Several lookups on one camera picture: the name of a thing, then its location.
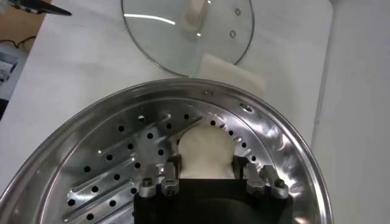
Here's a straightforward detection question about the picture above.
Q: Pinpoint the glass lid with cream handle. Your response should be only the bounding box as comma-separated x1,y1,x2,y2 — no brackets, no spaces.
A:
121,0,255,77

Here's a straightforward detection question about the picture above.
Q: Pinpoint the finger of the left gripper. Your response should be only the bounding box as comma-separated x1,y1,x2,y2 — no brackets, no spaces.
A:
5,0,73,16

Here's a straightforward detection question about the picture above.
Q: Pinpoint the grey boxy device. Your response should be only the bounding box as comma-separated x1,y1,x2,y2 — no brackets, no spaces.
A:
0,50,19,101

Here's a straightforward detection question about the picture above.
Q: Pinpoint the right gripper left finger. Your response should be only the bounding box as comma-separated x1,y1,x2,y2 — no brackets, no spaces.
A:
138,154,183,198

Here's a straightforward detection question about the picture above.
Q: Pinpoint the stainless steel steamer basket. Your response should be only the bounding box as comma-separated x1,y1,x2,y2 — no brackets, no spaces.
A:
0,77,335,224

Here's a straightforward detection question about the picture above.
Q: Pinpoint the cream electric cooker pot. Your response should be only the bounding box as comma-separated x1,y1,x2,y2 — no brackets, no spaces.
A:
188,52,268,100

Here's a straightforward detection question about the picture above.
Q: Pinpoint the white steamed baozi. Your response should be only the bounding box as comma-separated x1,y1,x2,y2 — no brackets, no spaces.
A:
177,126,236,180

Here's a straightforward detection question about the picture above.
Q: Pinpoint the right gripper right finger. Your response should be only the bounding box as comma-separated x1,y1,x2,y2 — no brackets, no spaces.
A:
232,155,290,199

